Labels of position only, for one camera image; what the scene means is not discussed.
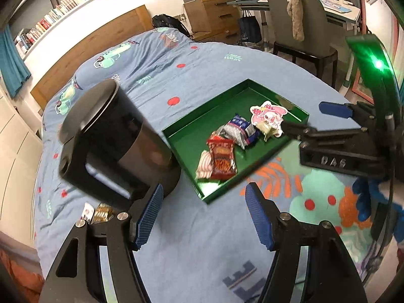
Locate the pink My Melody snack pack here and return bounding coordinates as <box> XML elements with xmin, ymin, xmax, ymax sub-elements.
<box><xmin>250</xmin><ymin>100</ymin><xmax>288</xmax><ymax>138</ymax></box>

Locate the blue white snack pack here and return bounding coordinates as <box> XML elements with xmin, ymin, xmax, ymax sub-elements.
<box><xmin>215</xmin><ymin>114</ymin><xmax>260</xmax><ymax>150</ymax></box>

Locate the red and white snack stick pack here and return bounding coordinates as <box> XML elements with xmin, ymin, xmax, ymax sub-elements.
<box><xmin>80</xmin><ymin>203</ymin><xmax>95</xmax><ymax>224</ymax></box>

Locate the brown gold snack bag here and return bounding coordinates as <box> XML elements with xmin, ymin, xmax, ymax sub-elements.
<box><xmin>91</xmin><ymin>203</ymin><xmax>115</xmax><ymax>224</ymax></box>

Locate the dark red noodle snack pack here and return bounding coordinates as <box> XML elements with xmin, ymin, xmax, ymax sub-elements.
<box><xmin>207</xmin><ymin>134</ymin><xmax>238</xmax><ymax>181</ymax></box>

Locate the small pink striped snack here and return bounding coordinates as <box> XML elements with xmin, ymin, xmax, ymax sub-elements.
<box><xmin>195</xmin><ymin>150</ymin><xmax>213</xmax><ymax>179</ymax></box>

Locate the beige foil snack pack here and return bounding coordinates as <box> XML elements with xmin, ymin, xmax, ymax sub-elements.
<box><xmin>255</xmin><ymin>121</ymin><xmax>277</xmax><ymax>142</ymax></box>

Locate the blue white gloved right hand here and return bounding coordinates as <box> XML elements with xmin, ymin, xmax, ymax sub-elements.
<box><xmin>352</xmin><ymin>178</ymin><xmax>403</xmax><ymax>222</ymax></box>

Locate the person in orange jacket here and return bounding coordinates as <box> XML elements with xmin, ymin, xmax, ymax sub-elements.
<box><xmin>1</xmin><ymin>250</ymin><xmax>44</xmax><ymax>302</ymax></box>

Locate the grey desk chair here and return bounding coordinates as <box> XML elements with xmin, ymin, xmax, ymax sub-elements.
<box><xmin>267</xmin><ymin>0</ymin><xmax>338</xmax><ymax>87</ymax></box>

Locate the white desk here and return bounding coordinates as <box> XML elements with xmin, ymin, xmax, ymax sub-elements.
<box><xmin>226</xmin><ymin>0</ymin><xmax>362</xmax><ymax>38</ymax></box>

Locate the green tray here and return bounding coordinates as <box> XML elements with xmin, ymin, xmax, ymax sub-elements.
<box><xmin>163</xmin><ymin>79</ymin><xmax>309</xmax><ymax>203</ymax></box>

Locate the beige scarf on chair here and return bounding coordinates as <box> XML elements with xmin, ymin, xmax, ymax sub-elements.
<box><xmin>287</xmin><ymin>0</ymin><xmax>305</xmax><ymax>42</ymax></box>

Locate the blue patterned bed cover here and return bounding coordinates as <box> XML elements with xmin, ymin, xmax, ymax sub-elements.
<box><xmin>31</xmin><ymin>26</ymin><xmax>399</xmax><ymax>303</ymax></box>

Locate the wooden drawer cabinet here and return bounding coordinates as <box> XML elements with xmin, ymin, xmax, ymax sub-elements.
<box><xmin>184</xmin><ymin>0</ymin><xmax>240</xmax><ymax>44</ymax></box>

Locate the white wardrobe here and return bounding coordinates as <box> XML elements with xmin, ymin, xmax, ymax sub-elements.
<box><xmin>1</xmin><ymin>92</ymin><xmax>42</xmax><ymax>248</ymax></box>

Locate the black bag by cabinet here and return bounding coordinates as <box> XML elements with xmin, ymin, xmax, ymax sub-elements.
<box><xmin>151</xmin><ymin>14</ymin><xmax>191</xmax><ymax>38</ymax></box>

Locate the wooden headboard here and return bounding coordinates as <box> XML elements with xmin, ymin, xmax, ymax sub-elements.
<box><xmin>31</xmin><ymin>5</ymin><xmax>153</xmax><ymax>109</ymax></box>

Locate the teal curtain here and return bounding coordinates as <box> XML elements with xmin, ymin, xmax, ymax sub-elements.
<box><xmin>0</xmin><ymin>24</ymin><xmax>31</xmax><ymax>98</ymax></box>

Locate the row of books on shelf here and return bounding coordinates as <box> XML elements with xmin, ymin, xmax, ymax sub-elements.
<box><xmin>14</xmin><ymin>0</ymin><xmax>143</xmax><ymax>54</ymax></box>

